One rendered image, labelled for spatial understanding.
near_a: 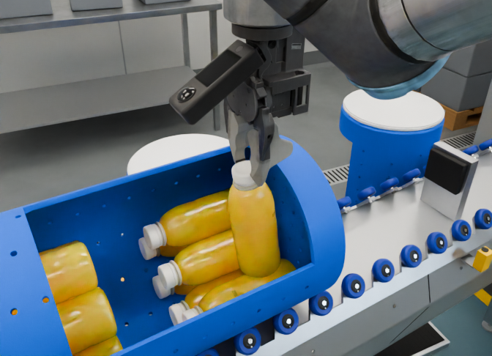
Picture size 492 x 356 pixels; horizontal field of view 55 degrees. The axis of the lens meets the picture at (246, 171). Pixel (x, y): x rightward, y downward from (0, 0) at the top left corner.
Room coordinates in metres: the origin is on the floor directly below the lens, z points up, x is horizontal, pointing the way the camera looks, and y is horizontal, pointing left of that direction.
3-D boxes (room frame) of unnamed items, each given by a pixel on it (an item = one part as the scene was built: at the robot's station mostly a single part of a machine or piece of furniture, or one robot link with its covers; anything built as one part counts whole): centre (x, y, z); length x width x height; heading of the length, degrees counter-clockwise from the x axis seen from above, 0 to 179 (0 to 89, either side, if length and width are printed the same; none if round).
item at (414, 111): (1.23, -0.42, 1.03); 0.28 x 0.28 x 0.01
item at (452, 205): (0.88, -0.45, 1.00); 0.10 x 0.04 x 0.15; 31
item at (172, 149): (0.92, 0.13, 1.03); 0.28 x 0.28 x 0.01
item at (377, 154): (1.23, -0.42, 0.59); 0.28 x 0.28 x 0.88
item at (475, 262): (0.75, -0.47, 0.92); 0.08 x 0.03 x 0.05; 31
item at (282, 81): (0.56, -0.02, 1.39); 0.09 x 0.08 x 0.12; 121
